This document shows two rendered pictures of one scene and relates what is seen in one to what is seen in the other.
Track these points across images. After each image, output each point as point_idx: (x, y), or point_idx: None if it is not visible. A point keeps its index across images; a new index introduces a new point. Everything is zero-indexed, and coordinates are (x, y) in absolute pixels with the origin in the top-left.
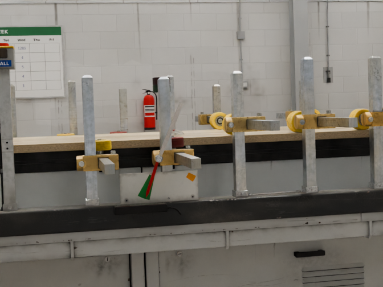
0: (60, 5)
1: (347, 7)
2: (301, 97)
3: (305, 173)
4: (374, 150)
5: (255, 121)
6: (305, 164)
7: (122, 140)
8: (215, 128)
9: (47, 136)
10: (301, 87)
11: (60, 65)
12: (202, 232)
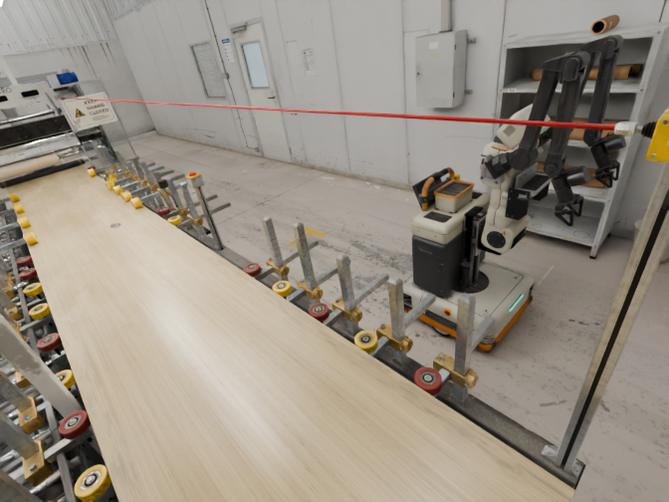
0: None
1: None
2: (148, 178)
3: (164, 206)
4: (151, 193)
5: (178, 185)
6: (162, 203)
7: (161, 219)
8: (35, 243)
9: (62, 281)
10: (146, 174)
11: None
12: None
